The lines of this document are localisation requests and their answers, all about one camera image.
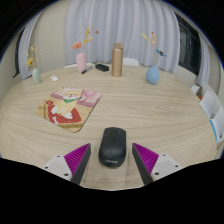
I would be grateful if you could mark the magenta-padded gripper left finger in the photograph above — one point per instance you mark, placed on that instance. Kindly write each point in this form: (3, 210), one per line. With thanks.
(56, 165)

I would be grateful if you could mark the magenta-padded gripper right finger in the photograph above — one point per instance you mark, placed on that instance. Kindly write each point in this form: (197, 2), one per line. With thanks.
(166, 165)

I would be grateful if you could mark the black computer mouse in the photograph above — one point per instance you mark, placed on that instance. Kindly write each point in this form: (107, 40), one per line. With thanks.
(112, 146)

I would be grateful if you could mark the cartoon print mouse pad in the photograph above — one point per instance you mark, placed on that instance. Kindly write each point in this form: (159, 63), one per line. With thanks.
(66, 106)

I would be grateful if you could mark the white and blue chairs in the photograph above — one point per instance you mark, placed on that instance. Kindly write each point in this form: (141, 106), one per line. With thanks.
(210, 103)

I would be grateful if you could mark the small white remote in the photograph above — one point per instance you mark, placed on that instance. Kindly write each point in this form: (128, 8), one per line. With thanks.
(54, 78)

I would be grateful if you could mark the blue vase with dried flowers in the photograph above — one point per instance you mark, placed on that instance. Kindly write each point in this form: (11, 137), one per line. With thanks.
(152, 76)

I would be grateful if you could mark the green vase with yellow flowers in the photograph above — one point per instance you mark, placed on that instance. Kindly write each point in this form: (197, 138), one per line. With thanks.
(36, 76)

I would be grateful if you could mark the blue marker pen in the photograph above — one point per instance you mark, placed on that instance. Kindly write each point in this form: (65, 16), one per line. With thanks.
(87, 69)

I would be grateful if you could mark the pink vase with flowers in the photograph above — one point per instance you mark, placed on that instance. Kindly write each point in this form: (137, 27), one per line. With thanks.
(81, 63)

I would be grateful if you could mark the black rectangular box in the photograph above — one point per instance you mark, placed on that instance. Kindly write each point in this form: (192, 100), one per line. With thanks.
(102, 67)

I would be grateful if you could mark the narrow white curtain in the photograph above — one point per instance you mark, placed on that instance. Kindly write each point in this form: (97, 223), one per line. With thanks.
(203, 63)
(25, 46)

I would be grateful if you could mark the white chair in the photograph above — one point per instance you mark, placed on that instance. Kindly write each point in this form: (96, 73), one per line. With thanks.
(131, 62)

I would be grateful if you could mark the bronze drink bottle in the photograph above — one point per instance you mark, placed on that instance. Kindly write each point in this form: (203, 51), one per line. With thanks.
(117, 60)

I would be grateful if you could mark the dark window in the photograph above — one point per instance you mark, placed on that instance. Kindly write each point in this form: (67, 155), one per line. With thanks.
(16, 55)
(188, 45)

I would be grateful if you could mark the wide white curtain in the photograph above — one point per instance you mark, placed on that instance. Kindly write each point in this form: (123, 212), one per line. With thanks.
(126, 26)

